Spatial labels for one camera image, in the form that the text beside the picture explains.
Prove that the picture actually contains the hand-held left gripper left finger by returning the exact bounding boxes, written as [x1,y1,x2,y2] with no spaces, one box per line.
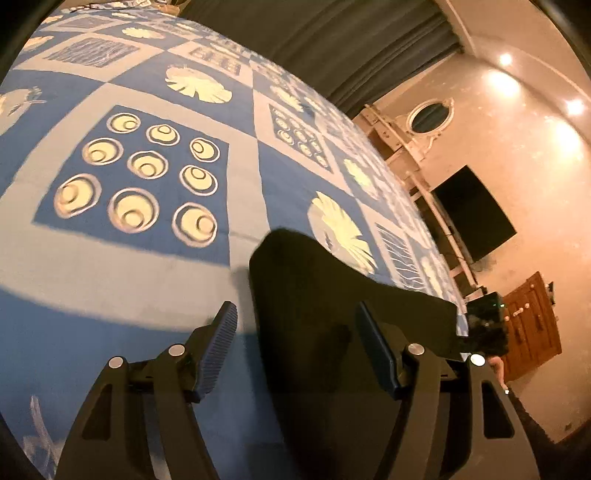
[54,301,238,480]

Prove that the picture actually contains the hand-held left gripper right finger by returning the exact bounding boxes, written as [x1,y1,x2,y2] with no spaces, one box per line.
[355,301,541,480]

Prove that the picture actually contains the black pants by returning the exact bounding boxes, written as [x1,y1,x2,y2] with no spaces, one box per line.
[248,227,462,480]

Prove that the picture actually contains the person's right hand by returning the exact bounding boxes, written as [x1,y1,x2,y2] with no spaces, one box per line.
[487,354,507,386]

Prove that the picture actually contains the brown wooden door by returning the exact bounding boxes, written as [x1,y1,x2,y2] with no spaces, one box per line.
[501,271,563,381]

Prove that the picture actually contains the white television stand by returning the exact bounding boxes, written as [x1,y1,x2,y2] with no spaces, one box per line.
[406,171,485,296]

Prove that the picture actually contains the blue patterned bed sheet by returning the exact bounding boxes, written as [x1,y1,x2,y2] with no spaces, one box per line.
[0,0,469,480]

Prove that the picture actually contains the black television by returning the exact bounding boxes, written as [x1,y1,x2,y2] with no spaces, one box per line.
[434,165,517,261]

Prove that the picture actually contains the white dressing table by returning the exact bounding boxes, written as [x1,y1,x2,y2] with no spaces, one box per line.
[353,104,444,195]

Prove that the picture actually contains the oval white-framed mirror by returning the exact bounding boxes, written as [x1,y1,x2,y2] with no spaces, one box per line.
[406,98,455,137]

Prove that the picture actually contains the dark green curtain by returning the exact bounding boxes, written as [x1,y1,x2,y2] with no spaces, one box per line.
[178,0,462,118]

